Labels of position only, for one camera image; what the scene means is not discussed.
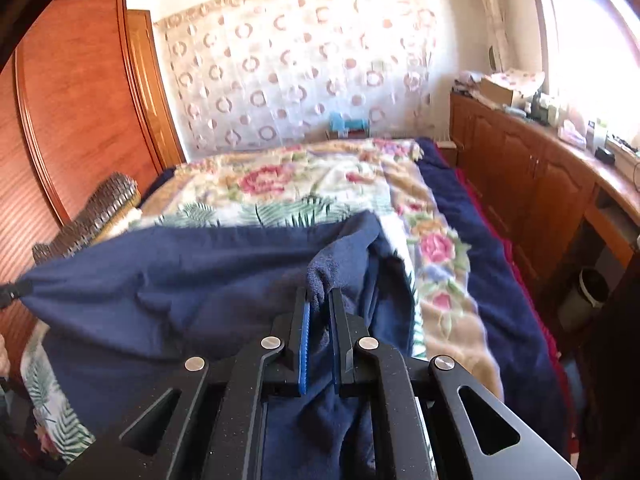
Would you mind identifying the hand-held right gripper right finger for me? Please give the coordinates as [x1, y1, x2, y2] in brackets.
[327, 287, 581, 480]

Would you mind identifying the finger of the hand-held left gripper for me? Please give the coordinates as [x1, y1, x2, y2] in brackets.
[0, 280, 33, 311]

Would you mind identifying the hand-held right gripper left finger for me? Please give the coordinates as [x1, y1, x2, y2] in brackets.
[60, 286, 313, 480]

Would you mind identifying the navy printed t-shirt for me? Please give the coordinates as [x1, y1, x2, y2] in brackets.
[17, 210, 426, 480]

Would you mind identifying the patterned pillow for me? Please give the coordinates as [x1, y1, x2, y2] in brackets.
[32, 172, 141, 266]

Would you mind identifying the palm-leaf bed sheet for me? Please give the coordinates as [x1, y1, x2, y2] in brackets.
[22, 192, 416, 466]

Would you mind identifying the floral blanket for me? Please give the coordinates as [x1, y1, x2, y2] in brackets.
[140, 137, 506, 401]

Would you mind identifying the wooden slatted wardrobe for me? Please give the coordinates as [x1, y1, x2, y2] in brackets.
[0, 0, 186, 386]

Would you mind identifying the blue box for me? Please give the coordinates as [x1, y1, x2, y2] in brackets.
[327, 111, 368, 138]

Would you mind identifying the small trash bin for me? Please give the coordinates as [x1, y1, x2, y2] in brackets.
[557, 267, 611, 333]

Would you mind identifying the long wooden cabinet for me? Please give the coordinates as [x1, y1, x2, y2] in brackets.
[447, 90, 640, 311]

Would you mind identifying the circle-print sheer curtain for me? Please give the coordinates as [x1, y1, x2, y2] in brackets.
[155, 0, 446, 161]

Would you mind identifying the cardboard box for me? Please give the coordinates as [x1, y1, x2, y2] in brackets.
[477, 76, 523, 108]

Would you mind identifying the pink figurine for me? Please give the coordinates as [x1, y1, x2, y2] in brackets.
[557, 110, 588, 148]

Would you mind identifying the pale patterned window curtain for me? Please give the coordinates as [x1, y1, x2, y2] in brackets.
[465, 0, 516, 73]

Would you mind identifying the wood-framed window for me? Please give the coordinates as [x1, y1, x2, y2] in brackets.
[530, 0, 640, 126]

